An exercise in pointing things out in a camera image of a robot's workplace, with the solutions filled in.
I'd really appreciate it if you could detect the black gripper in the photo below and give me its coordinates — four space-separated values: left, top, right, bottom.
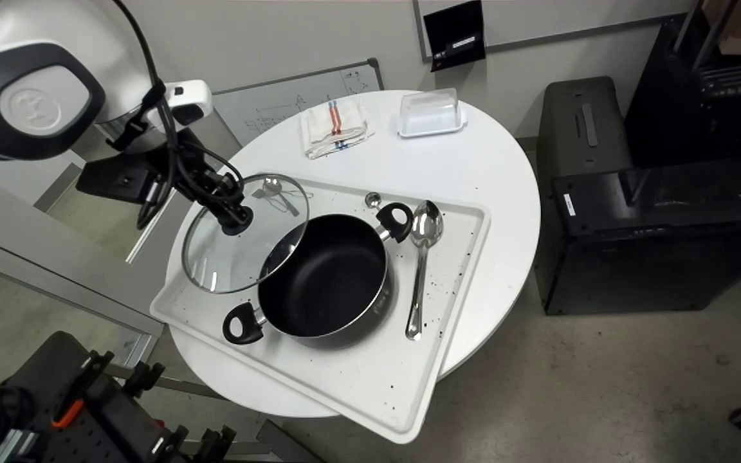
163 126 253 236

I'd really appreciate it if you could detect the glass pot lid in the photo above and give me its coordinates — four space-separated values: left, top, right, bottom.
181 173 311 297

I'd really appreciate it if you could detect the black cooking pot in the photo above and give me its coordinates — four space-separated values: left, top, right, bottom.
221 200 416 349

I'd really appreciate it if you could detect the small leaning whiteboard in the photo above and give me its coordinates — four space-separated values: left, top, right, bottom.
209 56 387 149

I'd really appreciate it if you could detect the folded white striped towel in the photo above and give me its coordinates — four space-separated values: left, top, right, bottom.
299 92 375 162

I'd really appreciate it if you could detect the white framed glass partition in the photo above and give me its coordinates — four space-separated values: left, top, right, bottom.
0 112 218 344

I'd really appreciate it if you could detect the large metal serving spoon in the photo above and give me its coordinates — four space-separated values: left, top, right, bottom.
401 198 444 342

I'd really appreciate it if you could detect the white plastic tray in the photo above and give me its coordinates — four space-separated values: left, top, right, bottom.
146 176 495 447

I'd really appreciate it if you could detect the clear plastic container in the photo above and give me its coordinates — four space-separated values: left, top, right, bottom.
393 86 469 141

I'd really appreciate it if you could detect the black equipment stand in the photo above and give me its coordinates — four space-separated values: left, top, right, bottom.
0 330 240 463

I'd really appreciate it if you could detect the black marker holder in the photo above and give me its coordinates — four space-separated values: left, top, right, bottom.
423 0 488 76

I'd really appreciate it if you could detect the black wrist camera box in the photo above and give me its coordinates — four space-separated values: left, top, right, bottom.
75 153 164 207

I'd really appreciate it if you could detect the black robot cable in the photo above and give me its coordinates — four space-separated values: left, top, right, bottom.
111 0 185 232

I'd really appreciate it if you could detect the orange clamp handle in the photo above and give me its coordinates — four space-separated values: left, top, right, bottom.
48 396 87 432

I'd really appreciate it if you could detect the large wall whiteboard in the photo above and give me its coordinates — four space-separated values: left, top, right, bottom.
412 0 699 56

